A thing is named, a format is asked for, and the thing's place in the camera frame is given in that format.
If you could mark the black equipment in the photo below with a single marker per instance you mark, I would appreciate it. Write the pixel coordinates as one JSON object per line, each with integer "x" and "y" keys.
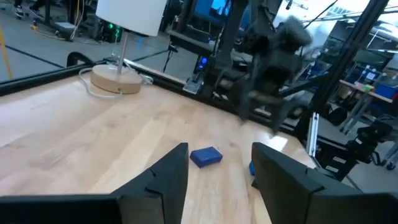
{"x": 351, "y": 149}

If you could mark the blue lit monitor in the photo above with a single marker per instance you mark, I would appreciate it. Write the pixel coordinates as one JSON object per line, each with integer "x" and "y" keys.
{"x": 211, "y": 7}

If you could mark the blue storage bin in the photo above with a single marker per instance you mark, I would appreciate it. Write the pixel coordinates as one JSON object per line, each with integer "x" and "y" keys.
{"x": 385, "y": 91}

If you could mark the grey metal plate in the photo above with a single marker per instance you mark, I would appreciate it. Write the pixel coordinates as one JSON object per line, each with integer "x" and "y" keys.
{"x": 193, "y": 84}

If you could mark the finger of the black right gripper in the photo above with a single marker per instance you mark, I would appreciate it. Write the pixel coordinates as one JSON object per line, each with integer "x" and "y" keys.
{"x": 245, "y": 105}
{"x": 280, "y": 119}

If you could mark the black rig post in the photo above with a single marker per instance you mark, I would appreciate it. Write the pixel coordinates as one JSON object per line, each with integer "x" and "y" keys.
{"x": 342, "y": 62}

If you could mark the black table clamp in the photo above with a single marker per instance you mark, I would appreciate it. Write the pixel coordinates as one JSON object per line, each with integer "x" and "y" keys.
{"x": 76, "y": 54}

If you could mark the small blue box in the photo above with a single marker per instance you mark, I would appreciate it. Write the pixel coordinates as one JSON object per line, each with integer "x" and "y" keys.
{"x": 206, "y": 156}

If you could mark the black box with green light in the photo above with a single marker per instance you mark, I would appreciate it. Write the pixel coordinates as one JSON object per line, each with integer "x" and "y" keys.
{"x": 109, "y": 31}

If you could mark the white shade wooden base lamp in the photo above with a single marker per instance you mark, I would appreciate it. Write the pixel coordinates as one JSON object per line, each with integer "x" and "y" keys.
{"x": 130, "y": 15}

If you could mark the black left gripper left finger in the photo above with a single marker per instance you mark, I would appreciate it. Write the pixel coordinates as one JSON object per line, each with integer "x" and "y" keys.
{"x": 164, "y": 193}

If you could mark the silver aluminium bracket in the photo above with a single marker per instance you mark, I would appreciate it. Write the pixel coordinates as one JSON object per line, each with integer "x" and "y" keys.
{"x": 312, "y": 133}

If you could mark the blue digital timer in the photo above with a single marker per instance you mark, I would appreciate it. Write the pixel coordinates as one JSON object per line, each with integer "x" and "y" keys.
{"x": 252, "y": 168}

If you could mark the wooden shelf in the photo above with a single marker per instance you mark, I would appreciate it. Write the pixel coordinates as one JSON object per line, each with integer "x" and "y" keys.
{"x": 367, "y": 90}

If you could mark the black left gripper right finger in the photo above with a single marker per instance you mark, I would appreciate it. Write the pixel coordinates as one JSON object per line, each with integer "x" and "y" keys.
{"x": 286, "y": 193}

